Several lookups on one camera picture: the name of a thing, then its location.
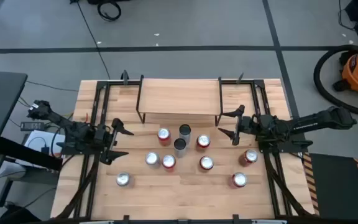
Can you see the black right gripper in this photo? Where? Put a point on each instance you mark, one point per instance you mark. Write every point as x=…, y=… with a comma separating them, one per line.
x=249, y=126

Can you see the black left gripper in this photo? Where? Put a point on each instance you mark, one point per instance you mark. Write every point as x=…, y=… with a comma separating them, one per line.
x=102, y=137

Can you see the red cola can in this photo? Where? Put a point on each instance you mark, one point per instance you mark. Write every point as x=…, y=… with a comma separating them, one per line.
x=206, y=163
x=249, y=157
x=239, y=180
x=203, y=141

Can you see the silver Diet Coke can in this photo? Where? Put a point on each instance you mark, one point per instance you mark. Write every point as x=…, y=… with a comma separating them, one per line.
x=123, y=179
x=152, y=159

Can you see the orange-red Fanta can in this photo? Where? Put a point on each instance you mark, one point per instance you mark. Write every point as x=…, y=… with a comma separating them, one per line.
x=164, y=136

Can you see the tall slim black-top can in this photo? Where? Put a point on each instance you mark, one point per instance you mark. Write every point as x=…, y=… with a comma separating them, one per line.
x=180, y=147
x=185, y=132

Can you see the red Fanta can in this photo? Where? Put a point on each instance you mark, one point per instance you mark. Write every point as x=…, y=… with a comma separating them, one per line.
x=168, y=161

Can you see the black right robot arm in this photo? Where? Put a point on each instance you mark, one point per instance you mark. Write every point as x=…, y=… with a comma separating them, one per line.
x=315, y=121

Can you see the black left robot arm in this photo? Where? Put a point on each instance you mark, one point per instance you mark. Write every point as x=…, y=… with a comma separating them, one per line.
x=57, y=118

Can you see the white paper sheet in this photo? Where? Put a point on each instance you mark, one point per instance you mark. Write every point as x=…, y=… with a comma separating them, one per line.
x=37, y=138

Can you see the black mat hazard stripes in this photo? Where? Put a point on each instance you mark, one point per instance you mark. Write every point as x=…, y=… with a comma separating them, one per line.
x=334, y=186

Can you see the black table frame rails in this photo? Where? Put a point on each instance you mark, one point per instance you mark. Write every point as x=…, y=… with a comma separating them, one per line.
x=102, y=83

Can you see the wooden shelf with black frame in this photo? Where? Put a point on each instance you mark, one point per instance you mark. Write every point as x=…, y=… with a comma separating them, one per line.
x=179, y=96

